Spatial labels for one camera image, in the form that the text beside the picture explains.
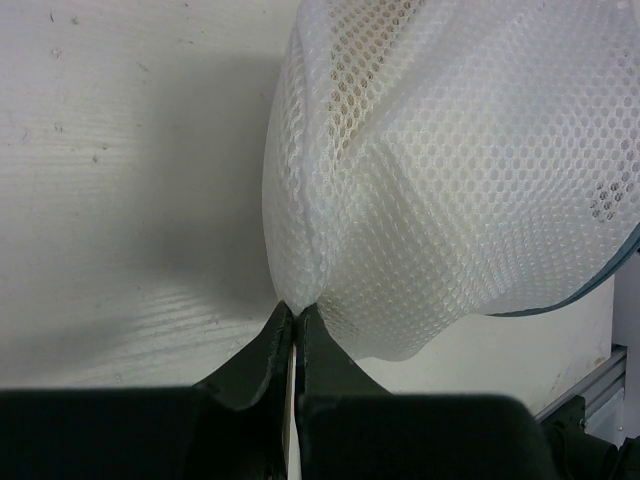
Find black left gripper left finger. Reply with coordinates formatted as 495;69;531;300
1;303;293;479

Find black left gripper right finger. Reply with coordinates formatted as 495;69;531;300
295;306;558;479

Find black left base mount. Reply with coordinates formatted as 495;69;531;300
541;396;640;480

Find white mesh laundry bag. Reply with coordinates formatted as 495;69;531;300
262;1;639;360

